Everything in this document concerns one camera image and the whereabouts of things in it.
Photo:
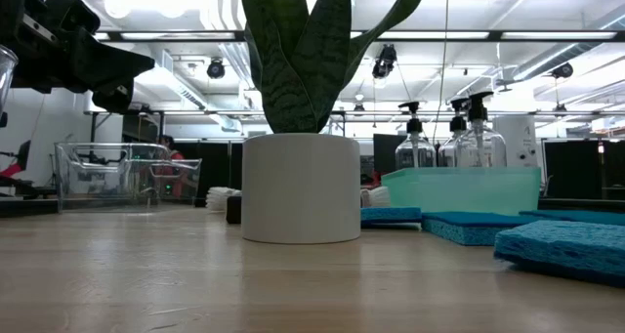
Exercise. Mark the blue scrub sponge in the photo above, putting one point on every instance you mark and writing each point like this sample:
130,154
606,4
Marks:
390,215
459,230
586,217
561,250

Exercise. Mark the tall clear plastic bin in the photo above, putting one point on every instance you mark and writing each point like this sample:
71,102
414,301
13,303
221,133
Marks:
63,177

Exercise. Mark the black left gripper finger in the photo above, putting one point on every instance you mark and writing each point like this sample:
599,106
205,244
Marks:
112,64
114,101

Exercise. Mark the black ceiling spotlight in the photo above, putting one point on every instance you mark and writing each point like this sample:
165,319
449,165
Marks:
561,70
386,62
216,69

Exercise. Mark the wide clear plastic bin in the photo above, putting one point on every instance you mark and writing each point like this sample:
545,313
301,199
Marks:
6,74

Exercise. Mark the green translucent plastic bin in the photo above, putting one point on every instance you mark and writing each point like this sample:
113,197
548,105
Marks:
464,191

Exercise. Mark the black monitor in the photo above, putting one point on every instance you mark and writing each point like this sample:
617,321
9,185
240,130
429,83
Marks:
386,152

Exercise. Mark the clear glass pump bottle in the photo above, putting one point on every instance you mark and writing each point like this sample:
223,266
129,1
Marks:
451,152
483,150
415,152

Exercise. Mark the white plant pot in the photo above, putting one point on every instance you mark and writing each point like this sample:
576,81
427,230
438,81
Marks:
300,186

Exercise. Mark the wide black partition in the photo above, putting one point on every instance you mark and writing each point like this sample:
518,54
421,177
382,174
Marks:
576,169

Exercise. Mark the white cylindrical appliance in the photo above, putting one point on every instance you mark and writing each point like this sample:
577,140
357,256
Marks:
517,137

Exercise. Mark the black and red chair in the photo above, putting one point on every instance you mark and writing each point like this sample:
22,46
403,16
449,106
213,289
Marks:
22,152

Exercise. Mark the black overhead beam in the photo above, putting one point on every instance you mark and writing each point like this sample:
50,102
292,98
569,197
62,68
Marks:
495,36

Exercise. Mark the person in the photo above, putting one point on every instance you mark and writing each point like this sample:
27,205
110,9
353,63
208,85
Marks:
171,145

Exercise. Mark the green snake plant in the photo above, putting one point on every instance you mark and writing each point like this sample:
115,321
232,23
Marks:
293,79

